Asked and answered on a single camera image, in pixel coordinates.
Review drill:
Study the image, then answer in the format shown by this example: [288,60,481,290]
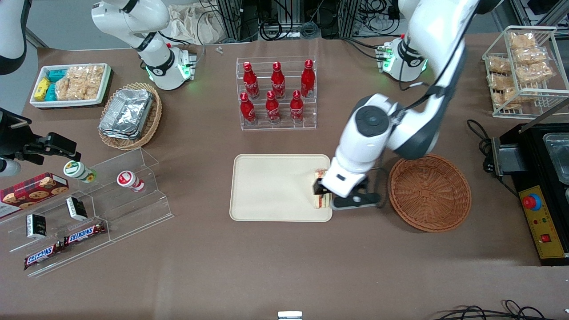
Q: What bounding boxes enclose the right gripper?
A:
[0,108,82,162]

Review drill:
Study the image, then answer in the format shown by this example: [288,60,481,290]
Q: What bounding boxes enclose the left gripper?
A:
[313,156,370,199]

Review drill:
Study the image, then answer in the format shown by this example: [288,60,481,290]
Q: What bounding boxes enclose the triangular sandwich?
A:
[313,168,333,209]

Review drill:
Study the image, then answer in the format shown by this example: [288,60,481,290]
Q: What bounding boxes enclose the beige plastic tray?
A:
[229,154,333,222]

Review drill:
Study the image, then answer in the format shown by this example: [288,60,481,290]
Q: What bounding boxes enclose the white rectangular snack tray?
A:
[30,63,112,108]

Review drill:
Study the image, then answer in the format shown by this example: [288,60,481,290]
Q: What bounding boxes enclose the light oval wicker basket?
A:
[98,82,163,151]

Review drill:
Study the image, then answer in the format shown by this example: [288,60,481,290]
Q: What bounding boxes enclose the brown round wicker basket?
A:
[387,153,472,233]

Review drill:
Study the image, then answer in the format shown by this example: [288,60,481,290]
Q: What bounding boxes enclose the green-capped yogurt bottle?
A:
[63,160,97,184]

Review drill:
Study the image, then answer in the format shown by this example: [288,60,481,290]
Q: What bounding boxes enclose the red cookie box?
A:
[0,172,69,218]

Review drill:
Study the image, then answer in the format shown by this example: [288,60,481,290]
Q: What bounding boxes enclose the yellow snack packet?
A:
[34,78,52,100]

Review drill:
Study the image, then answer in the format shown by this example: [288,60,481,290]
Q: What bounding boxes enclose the clear bag of rice crackers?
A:
[80,65,105,100]
[54,68,85,101]

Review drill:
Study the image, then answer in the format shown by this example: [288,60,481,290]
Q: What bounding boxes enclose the small black white box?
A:
[66,196,88,221]
[26,214,48,240]

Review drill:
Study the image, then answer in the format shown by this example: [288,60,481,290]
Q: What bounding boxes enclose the clear acrylic bottle rack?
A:
[236,56,317,131]

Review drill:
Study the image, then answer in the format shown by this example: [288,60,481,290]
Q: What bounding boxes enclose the stacked aluminium foil trays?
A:
[99,88,154,141]

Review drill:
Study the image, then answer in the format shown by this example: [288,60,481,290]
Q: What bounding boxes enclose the red-capped yogurt bottle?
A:
[117,171,145,192]

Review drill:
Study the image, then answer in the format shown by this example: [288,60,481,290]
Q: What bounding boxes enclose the red cola bottle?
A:
[290,90,305,124]
[271,62,286,99]
[301,59,316,98]
[243,61,260,99]
[240,92,257,125]
[265,90,281,124]

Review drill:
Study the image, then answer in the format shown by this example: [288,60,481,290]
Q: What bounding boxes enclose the Snickers chocolate bar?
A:
[24,241,65,271]
[64,221,107,247]

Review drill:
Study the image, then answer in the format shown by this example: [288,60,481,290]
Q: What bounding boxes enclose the clear acrylic stepped shelf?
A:
[0,148,174,278]

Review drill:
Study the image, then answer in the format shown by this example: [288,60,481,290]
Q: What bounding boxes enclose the grey metal plate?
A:
[491,137,529,177]

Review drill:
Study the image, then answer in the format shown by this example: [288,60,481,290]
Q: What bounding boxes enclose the beige cloth bag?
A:
[167,4,232,45]

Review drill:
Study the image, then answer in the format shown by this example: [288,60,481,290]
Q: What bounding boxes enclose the clear bag of fried snacks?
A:
[509,32,537,50]
[501,88,534,110]
[488,73,514,92]
[516,62,554,84]
[486,56,512,74]
[513,47,549,65]

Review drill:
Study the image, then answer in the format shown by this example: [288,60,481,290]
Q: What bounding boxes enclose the black machine housing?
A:
[498,122,569,266]

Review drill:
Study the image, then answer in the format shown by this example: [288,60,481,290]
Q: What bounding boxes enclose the yellow control panel box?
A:
[519,185,567,259]

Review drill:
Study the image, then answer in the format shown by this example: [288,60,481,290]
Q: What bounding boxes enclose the steel pan in machine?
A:
[543,132,569,185]

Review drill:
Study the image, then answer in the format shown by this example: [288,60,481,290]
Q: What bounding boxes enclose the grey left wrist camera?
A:
[333,178,381,210]

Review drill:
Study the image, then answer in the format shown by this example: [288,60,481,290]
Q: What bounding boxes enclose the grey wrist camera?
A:
[0,158,21,177]
[333,178,381,210]

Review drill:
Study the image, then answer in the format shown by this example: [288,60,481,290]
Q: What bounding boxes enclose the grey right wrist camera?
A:
[0,158,21,177]

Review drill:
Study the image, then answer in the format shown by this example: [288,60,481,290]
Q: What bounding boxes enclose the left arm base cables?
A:
[342,36,392,61]

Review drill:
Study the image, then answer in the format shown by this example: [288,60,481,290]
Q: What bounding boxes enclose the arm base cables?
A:
[158,30,208,67]
[342,36,392,61]

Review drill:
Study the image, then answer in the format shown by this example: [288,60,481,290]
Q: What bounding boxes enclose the black left arm hose cable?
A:
[391,27,468,123]

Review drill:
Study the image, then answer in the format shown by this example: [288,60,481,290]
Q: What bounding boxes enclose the black table cable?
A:
[467,119,520,198]

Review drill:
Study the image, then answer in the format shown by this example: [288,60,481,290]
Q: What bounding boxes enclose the coiled black cable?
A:
[260,20,295,40]

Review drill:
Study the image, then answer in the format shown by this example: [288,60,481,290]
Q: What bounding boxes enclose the aluminium frame rack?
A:
[216,0,401,41]

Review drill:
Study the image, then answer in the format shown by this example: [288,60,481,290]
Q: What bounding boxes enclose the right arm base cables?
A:
[158,30,208,67]

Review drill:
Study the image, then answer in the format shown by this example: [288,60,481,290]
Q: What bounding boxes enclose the black floor cables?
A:
[433,300,569,320]

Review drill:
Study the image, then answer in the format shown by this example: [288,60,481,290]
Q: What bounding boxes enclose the white wire rack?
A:
[482,25,569,119]

